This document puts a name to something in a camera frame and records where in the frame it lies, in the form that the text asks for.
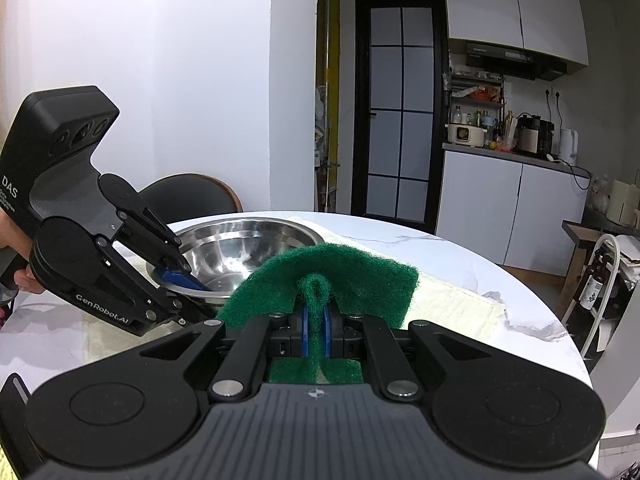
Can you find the white wall cabinets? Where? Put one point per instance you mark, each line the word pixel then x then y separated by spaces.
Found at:
pixel 515 5

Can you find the metal kitchen rack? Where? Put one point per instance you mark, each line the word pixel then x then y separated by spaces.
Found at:
pixel 475 90

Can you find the white electric kettle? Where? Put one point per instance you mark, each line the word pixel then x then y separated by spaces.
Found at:
pixel 567 145

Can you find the black kitchen appliance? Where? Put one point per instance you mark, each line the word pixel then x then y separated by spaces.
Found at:
pixel 534 136

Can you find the wooden side table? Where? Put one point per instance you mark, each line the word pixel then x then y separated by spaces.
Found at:
pixel 580 232

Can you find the green scouring pad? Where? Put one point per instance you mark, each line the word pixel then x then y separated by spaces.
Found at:
pixel 340 275

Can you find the cream towel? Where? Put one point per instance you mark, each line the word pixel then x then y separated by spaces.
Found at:
pixel 460 305

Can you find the black chair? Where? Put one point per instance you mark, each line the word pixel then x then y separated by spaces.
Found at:
pixel 195 197

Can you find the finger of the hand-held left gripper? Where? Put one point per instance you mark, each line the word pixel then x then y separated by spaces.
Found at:
pixel 177 278
pixel 150 292

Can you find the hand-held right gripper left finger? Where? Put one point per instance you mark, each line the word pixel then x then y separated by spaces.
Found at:
pixel 305 332

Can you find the dark glass bottle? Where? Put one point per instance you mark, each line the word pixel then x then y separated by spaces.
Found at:
pixel 592 285

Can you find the white rice cooker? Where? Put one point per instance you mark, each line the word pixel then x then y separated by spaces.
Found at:
pixel 466 135

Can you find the stainless steel bowl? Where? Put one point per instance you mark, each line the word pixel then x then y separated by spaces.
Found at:
pixel 235 250

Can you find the black framed glass door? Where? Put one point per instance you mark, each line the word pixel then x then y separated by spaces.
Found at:
pixel 400 110

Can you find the white toaster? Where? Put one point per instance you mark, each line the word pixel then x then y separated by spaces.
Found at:
pixel 625 202

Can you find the black range hood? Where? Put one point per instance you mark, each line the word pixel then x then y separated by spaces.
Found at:
pixel 515 60

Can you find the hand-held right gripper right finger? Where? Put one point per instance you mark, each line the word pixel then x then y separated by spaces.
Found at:
pixel 327 332

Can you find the white base cabinet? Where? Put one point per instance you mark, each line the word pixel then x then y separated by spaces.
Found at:
pixel 500 210

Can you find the person's left hand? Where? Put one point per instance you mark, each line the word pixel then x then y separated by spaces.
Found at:
pixel 10 232

